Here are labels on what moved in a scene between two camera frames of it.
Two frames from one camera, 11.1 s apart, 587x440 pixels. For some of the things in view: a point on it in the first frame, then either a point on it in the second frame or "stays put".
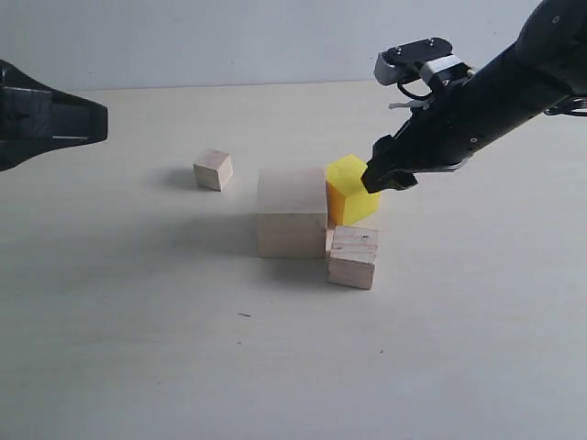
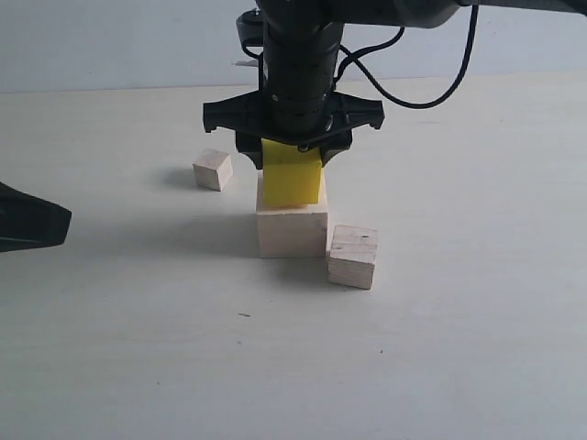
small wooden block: [214, 170] stays put
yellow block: [347, 199] to [291, 176]
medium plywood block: [352, 257] stays put
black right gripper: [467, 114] to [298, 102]
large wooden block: [291, 213] stays put
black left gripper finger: [75, 122] to [27, 222]
